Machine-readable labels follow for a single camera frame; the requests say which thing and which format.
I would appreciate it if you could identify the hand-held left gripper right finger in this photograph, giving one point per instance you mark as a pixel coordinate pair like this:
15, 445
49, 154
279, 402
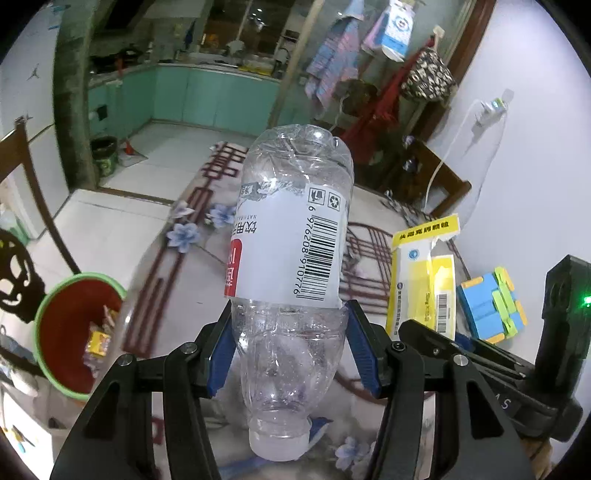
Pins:
367, 355

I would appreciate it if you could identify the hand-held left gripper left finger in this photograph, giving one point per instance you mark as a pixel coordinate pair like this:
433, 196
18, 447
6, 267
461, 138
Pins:
217, 355

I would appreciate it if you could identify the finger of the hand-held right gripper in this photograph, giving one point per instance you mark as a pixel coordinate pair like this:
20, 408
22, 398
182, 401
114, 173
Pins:
425, 334
498, 355

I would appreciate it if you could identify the yellow and white box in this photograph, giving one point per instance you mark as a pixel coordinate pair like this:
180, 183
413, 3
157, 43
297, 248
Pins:
415, 272

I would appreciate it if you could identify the clear plastic bottle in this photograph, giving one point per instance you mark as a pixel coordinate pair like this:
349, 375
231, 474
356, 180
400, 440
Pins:
286, 240

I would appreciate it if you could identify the green and red trash bin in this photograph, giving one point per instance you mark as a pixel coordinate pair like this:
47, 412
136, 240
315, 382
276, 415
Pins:
69, 314

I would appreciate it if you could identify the blue yellow green toy block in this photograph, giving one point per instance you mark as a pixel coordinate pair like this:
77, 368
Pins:
485, 309

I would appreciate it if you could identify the yellow snack packet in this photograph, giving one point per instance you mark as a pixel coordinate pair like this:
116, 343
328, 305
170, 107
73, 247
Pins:
98, 344

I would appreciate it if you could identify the plain wooden chair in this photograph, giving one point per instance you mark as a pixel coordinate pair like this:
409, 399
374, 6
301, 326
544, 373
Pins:
443, 180

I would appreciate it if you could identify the red hanging clothing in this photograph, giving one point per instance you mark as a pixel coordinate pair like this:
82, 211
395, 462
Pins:
381, 120

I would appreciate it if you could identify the dark bucket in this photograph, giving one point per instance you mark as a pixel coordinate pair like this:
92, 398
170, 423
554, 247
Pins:
104, 154

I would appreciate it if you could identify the leopard pattern bag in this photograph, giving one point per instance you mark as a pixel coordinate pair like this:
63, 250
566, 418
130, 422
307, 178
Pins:
427, 76

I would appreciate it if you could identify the teal kitchen cabinets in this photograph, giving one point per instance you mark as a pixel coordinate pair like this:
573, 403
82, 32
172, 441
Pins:
198, 97

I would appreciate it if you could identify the carved dark wooden chair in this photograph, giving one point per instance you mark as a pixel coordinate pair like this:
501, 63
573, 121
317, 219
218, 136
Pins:
18, 147

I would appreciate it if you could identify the pink and blue plaid towel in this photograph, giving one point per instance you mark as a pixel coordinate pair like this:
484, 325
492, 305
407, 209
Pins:
330, 60

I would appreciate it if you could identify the blue and white hanging bag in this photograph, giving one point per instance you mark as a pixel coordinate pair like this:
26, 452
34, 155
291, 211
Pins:
395, 27

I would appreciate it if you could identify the white refrigerator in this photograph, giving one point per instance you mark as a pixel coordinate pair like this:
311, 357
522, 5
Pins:
27, 101

